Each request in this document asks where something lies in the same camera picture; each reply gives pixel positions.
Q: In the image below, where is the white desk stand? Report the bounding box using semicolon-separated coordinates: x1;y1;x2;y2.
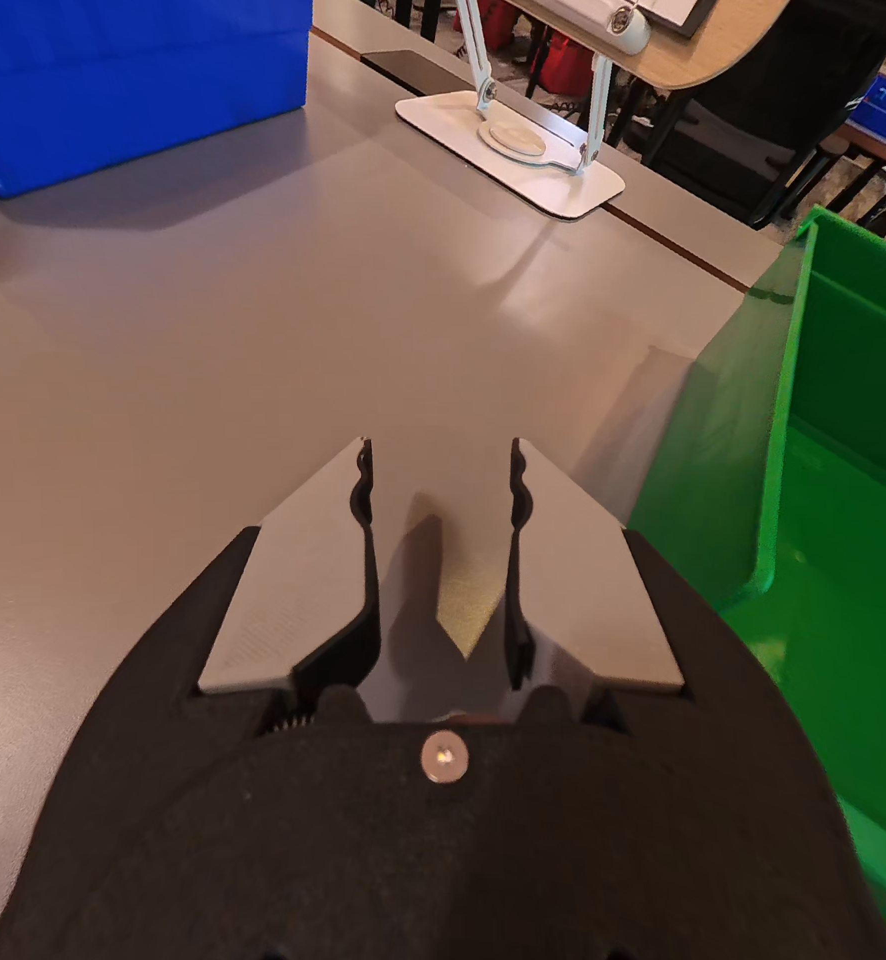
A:
394;0;654;221

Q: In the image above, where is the green storage bin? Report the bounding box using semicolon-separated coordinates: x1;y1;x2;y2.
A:
626;204;886;954

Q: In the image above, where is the black office chair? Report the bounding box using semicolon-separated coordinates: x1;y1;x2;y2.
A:
649;0;886;230

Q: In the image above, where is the blue storage bin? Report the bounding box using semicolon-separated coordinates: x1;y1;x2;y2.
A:
0;0;315;200

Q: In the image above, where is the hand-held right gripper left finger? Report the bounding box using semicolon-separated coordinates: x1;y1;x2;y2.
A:
197;436;382;695

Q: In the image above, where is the instruction sheet board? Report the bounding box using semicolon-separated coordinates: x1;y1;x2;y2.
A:
510;0;789;91

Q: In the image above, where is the dark rectangular table hatch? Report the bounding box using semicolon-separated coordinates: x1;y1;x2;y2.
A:
360;48;474;97

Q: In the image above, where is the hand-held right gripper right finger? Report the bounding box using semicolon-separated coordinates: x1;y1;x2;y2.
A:
503;437;686;714

